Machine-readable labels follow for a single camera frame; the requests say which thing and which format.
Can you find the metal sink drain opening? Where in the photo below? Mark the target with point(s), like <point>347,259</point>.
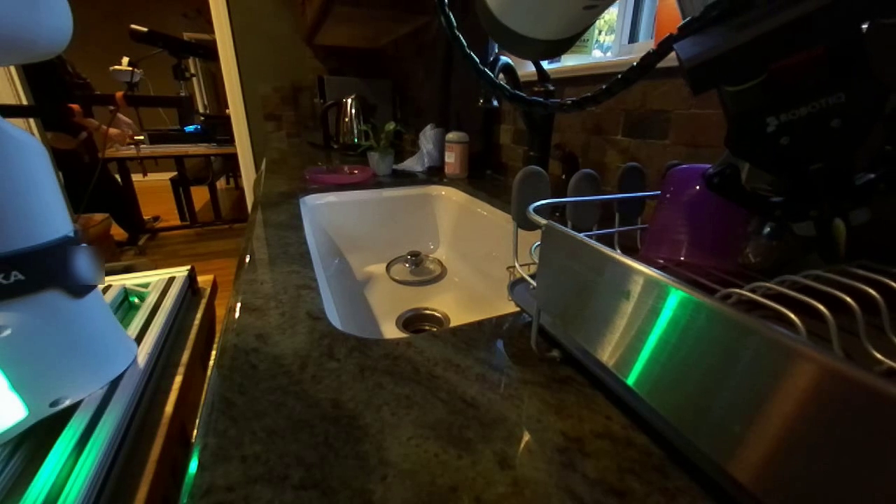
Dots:
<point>424,321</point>

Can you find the steel dish rack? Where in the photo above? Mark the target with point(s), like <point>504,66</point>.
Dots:
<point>708,373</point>

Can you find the dark bronze faucet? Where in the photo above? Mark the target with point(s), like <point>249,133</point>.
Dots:
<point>488,142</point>

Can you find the white ceramic sink basin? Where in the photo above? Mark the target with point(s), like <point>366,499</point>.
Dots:
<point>372,234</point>

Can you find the robot stand with green light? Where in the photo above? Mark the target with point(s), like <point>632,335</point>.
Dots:
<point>120,373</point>

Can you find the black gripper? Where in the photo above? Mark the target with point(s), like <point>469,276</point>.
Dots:
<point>800,121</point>

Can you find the wooden table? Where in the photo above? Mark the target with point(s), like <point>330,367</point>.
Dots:
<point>172,154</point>

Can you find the purple cup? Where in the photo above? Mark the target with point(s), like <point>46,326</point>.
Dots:
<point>690,224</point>

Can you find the pink colander bowl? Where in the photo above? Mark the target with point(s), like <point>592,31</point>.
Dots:
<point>336,177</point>

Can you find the orange label bottle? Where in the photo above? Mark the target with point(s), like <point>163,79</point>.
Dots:
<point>456,157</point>

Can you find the green leafy plant white pot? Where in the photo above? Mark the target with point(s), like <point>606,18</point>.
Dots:
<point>382,154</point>

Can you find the window with white frame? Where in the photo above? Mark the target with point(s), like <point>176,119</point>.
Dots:
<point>606,44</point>

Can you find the metal sink drain stopper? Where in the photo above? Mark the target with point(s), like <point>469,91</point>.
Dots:
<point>414,268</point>

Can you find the person in dark clothes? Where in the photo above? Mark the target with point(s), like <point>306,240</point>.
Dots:
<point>72,142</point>

